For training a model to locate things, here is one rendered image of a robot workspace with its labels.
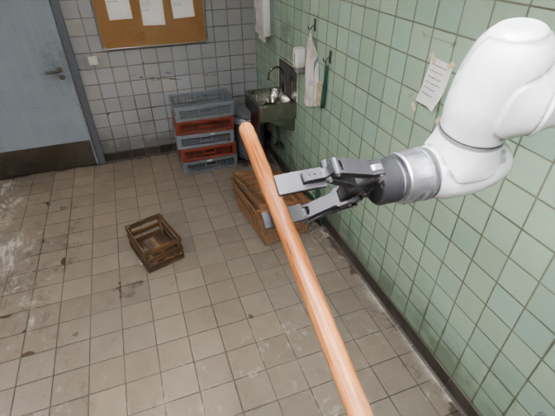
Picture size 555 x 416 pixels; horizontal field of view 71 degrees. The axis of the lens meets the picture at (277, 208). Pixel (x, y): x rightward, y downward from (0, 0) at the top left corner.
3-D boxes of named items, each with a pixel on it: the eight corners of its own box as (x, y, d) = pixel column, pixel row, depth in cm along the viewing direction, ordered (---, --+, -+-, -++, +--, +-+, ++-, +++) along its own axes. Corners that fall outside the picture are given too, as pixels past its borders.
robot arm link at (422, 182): (420, 207, 69) (390, 214, 67) (401, 162, 71) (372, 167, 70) (448, 186, 60) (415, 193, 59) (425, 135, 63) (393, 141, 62)
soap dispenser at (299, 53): (305, 73, 321) (306, 48, 309) (296, 74, 318) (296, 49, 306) (301, 70, 328) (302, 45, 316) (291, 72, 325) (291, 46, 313)
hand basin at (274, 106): (295, 163, 388) (297, 69, 335) (260, 169, 378) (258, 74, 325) (278, 143, 424) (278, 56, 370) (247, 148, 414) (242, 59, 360)
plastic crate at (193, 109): (235, 115, 398) (234, 100, 389) (176, 123, 381) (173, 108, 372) (225, 101, 428) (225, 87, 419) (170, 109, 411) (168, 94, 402)
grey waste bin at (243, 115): (270, 159, 446) (269, 113, 414) (239, 164, 436) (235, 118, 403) (259, 145, 474) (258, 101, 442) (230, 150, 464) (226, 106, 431)
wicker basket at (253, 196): (259, 233, 310) (258, 205, 293) (232, 197, 350) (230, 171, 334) (311, 215, 328) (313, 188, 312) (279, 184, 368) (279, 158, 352)
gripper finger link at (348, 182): (362, 196, 62) (370, 193, 61) (326, 187, 53) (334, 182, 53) (354, 175, 63) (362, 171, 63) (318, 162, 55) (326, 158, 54)
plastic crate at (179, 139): (234, 142, 414) (234, 129, 405) (177, 150, 399) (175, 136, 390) (226, 127, 445) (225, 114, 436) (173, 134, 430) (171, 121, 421)
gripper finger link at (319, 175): (336, 178, 55) (343, 168, 52) (302, 185, 54) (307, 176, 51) (333, 169, 55) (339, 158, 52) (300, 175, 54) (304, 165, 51)
